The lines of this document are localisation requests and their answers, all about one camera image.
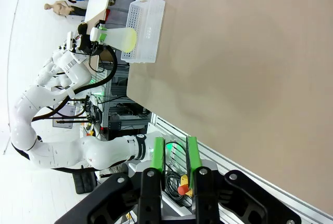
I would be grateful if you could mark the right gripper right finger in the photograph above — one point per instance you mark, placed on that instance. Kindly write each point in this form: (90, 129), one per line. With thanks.
(205, 195)

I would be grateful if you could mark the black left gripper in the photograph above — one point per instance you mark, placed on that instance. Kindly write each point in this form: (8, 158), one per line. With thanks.
(88, 46)

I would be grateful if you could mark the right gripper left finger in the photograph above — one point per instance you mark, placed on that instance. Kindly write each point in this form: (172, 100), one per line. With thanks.
(149, 195)

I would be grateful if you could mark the white round flask stopper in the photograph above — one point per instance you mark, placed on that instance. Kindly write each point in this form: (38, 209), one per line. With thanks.
(94, 33)

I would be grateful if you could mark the translucent plastic conical flask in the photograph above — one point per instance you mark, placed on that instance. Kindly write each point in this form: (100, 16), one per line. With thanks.
(122, 39)

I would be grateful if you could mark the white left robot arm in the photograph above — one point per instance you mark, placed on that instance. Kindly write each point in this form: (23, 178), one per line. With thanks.
(52, 156)

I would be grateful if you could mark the red yellow emergency stop button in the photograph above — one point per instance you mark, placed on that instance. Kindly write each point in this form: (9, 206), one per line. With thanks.
(185, 186)

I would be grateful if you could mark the white perforated plastic basket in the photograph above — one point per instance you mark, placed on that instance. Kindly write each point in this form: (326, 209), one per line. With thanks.
(148, 26)

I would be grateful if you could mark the bare beige mannequin torso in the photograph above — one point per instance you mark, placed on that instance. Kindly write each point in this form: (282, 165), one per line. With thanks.
(61, 9)

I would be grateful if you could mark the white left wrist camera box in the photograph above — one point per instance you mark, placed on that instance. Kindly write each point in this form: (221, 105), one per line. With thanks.
(70, 40)

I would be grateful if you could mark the aluminium profile table frame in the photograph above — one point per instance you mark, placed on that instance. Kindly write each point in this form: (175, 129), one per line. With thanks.
(234, 173)

